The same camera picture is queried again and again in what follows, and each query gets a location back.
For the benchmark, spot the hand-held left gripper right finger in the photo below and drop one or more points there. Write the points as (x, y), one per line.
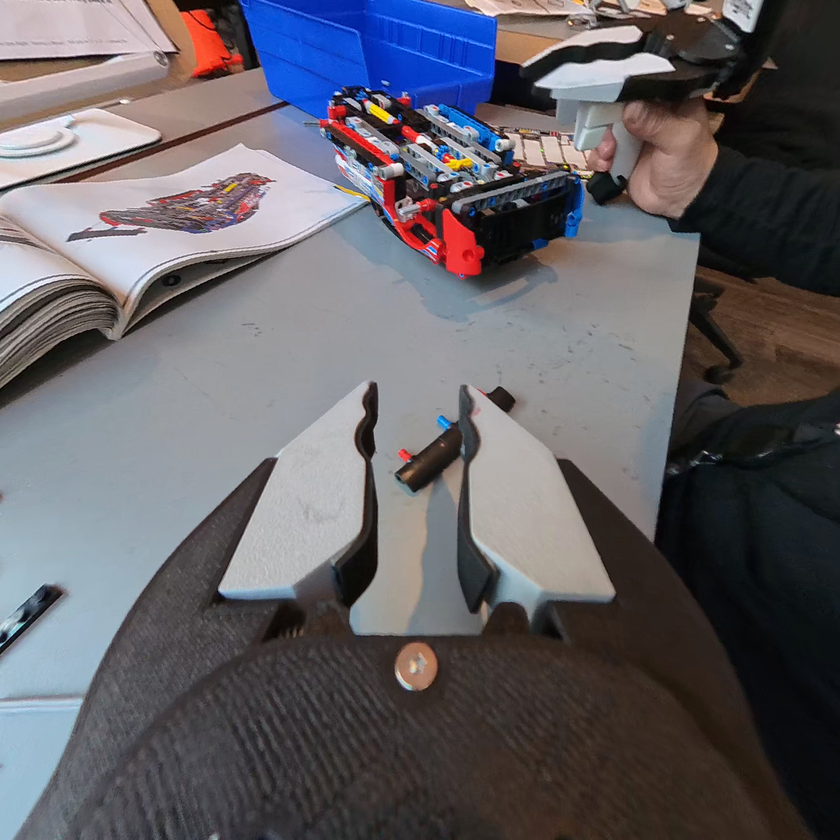
(531, 525)

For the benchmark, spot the person's right forearm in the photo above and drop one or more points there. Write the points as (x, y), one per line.
(754, 210)

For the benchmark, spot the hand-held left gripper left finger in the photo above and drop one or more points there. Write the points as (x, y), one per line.
(295, 518)

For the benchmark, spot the instruction booklet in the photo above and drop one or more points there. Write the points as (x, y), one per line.
(164, 216)

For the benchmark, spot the orange object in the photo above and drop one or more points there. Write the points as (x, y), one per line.
(210, 46)

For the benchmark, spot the person's lap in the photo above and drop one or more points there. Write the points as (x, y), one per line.
(754, 590)

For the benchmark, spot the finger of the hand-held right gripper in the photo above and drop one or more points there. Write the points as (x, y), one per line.
(590, 82)
(590, 46)

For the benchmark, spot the shiny sticker sheet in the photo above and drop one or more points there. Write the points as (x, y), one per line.
(544, 148)

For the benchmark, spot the printed instruction sheet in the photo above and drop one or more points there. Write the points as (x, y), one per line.
(65, 26)

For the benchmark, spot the wooden document stand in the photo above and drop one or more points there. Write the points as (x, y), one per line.
(65, 85)

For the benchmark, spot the person's right hand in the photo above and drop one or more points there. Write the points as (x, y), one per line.
(676, 157)

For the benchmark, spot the black office chair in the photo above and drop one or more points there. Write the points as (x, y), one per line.
(715, 328)

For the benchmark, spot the long black toy connector assembly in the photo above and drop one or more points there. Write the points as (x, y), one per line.
(430, 459)

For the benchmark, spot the blue plastic bin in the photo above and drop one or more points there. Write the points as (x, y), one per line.
(315, 52)

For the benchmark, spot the partly built toy car model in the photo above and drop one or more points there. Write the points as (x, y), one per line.
(459, 197)

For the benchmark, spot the white printed paper sheet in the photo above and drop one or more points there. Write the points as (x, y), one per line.
(525, 5)

